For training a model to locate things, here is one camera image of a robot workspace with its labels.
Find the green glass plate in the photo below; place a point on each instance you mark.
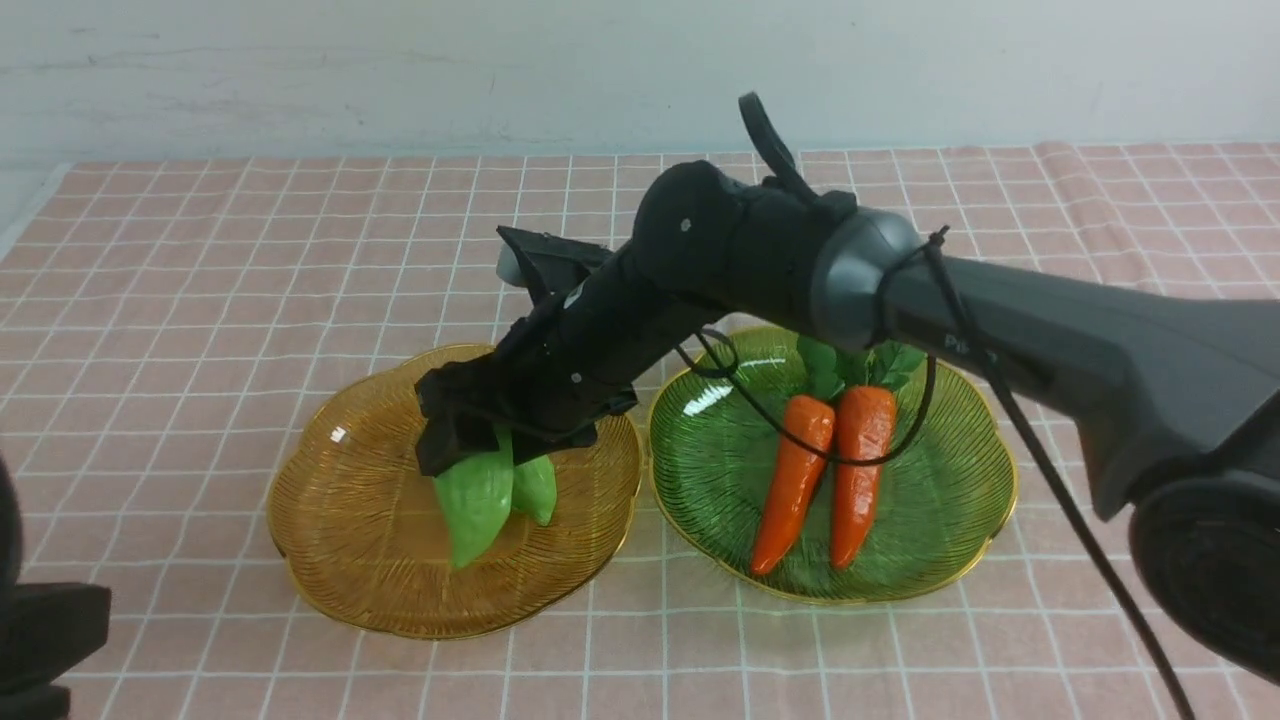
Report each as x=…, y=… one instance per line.
x=942, y=502

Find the pink checkered tablecloth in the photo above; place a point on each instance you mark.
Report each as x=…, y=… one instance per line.
x=169, y=328

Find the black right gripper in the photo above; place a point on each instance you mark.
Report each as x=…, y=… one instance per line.
x=555, y=374

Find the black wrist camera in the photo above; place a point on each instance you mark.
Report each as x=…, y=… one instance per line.
x=544, y=263

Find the green bitter gourd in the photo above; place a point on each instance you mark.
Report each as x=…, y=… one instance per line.
x=535, y=491
x=475, y=496

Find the orange toy carrot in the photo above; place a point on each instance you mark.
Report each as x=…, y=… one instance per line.
x=866, y=421
x=808, y=430

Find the amber glass plate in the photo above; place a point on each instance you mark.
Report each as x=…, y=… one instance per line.
x=365, y=542

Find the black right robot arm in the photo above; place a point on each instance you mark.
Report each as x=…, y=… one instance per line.
x=1175, y=400

